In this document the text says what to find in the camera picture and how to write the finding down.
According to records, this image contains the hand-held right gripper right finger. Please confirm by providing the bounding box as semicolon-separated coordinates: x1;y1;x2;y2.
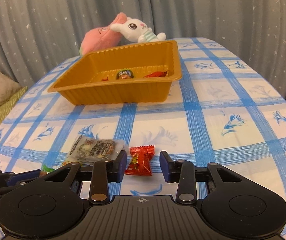
159;151;264;203

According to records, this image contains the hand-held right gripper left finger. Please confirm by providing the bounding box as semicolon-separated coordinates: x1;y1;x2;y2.
25;151;128;203

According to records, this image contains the red candy with yellow print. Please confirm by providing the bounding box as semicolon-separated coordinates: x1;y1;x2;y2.
125;145;156;177

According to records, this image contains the green snack packet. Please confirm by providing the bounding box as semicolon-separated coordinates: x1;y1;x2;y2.
41;164;63;175

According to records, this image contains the clear grey snack packet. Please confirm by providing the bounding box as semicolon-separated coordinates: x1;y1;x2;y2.
67;135;126;167

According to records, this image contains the orange plastic tray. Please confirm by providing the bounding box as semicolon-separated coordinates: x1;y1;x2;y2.
47;40;182;105

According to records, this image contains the red packet with white print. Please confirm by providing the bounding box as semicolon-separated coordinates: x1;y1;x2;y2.
143;70;169;78

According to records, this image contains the green zigzag pillow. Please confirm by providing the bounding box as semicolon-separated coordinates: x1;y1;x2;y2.
0;86;28;133

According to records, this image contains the blue checked tablecloth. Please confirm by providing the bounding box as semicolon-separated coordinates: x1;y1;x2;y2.
0;37;286;240

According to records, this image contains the pink plush toy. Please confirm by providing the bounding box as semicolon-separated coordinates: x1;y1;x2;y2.
79;12;127;57

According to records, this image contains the white rabbit plush toy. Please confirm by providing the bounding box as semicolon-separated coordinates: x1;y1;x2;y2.
110;17;167;43

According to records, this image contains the grey star-print curtain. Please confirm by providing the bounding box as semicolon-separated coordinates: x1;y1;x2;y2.
0;0;286;110

